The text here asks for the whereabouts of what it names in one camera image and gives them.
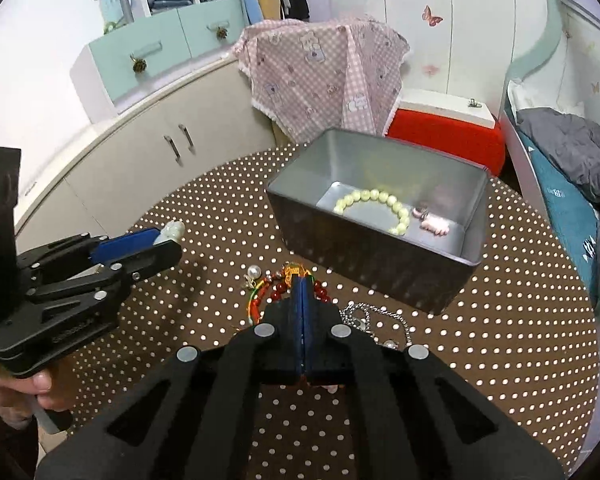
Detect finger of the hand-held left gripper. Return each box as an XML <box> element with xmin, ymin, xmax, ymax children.
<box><xmin>17</xmin><ymin>228</ymin><xmax>162</xmax><ymax>282</ymax></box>
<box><xmin>26</xmin><ymin>239</ymin><xmax>184</xmax><ymax>307</ymax></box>

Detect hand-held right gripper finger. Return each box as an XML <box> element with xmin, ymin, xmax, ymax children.
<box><xmin>35</xmin><ymin>276</ymin><xmax>307</xmax><ymax>480</ymax></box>
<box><xmin>305</xmin><ymin>276</ymin><xmax>566</xmax><ymax>480</ymax></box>

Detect white jade pendant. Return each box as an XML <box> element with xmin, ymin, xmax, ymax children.
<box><xmin>152</xmin><ymin>220</ymin><xmax>186</xmax><ymax>247</ymax></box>

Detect colourful string bracelet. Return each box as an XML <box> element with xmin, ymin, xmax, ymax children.
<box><xmin>244</xmin><ymin>264</ymin><xmax>312</xmax><ymax>328</ymax></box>

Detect silver chain necklace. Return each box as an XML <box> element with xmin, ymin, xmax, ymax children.
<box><xmin>339</xmin><ymin>301</ymin><xmax>415</xmax><ymax>352</ymax></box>

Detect grey metal tin box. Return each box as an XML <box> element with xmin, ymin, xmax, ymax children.
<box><xmin>266</xmin><ymin>127</ymin><xmax>490</xmax><ymax>317</ymax></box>

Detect person's left hand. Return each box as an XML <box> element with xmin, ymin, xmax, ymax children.
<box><xmin>0</xmin><ymin>357</ymin><xmax>77</xmax><ymax>430</ymax></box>

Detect white pearl pin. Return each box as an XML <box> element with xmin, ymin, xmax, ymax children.
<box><xmin>239</xmin><ymin>265</ymin><xmax>262</xmax><ymax>292</ymax></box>

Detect beige cabinet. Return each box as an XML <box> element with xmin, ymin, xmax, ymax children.
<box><xmin>12</xmin><ymin>55</ymin><xmax>281</xmax><ymax>256</ymax></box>

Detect white shelf unit teal drawers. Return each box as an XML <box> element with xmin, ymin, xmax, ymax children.
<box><xmin>70</xmin><ymin>0</ymin><xmax>248</xmax><ymax>123</ymax></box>

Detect red storage box white lid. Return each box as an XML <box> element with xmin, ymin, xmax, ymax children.
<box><xmin>384</xmin><ymin>88</ymin><xmax>506</xmax><ymax>177</ymax></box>

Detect pink checked cloth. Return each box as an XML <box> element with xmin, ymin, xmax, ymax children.
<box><xmin>231</xmin><ymin>16</ymin><xmax>412</xmax><ymax>142</ymax></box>

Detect folded blue jeans stack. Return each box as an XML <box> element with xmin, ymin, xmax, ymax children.
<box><xmin>147</xmin><ymin>0</ymin><xmax>195</xmax><ymax>13</ymax></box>

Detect teal bed sheet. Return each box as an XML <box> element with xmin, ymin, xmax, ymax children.
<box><xmin>522</xmin><ymin>140</ymin><xmax>600</xmax><ymax>306</ymax></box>

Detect grey duvet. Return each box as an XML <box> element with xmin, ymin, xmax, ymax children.
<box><xmin>516</xmin><ymin>107</ymin><xmax>600</xmax><ymax>376</ymax></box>

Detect pale green bead bracelet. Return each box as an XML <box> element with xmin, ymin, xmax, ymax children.
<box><xmin>333</xmin><ymin>188</ymin><xmax>412</xmax><ymax>237</ymax></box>

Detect pink bead bracelet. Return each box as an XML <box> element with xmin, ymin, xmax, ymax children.
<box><xmin>412</xmin><ymin>205</ymin><xmax>451</xmax><ymax>236</ymax></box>

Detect white bed frame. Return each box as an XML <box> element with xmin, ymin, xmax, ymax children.
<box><xmin>497</xmin><ymin>0</ymin><xmax>600</xmax><ymax>281</ymax></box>

